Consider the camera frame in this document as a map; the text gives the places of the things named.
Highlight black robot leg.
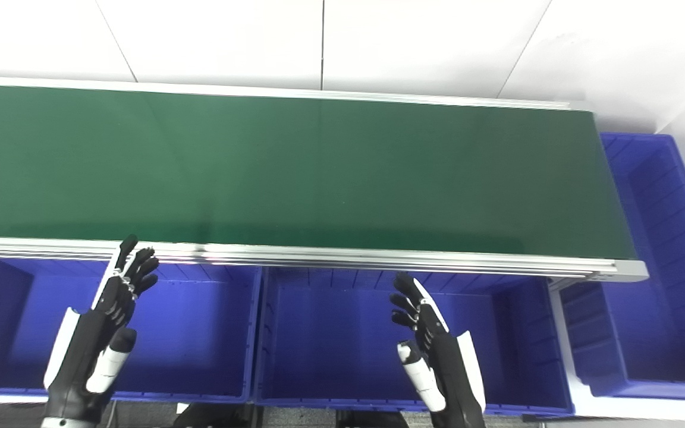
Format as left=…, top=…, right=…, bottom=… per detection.
left=337, top=409, right=410, bottom=428
left=173, top=402, right=249, bottom=428

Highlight robot right black white hand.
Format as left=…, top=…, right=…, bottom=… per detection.
left=389, top=272, right=487, bottom=428

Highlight black robot left leg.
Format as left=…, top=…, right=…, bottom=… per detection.
left=173, top=402, right=249, bottom=428

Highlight long blue plastic bin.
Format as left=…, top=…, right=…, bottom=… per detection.
left=559, top=132, right=685, bottom=401

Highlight black robot right leg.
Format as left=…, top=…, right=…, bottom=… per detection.
left=337, top=409, right=410, bottom=428

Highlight robot left black white hand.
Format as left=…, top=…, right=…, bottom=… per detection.
left=42, top=234, right=160, bottom=421

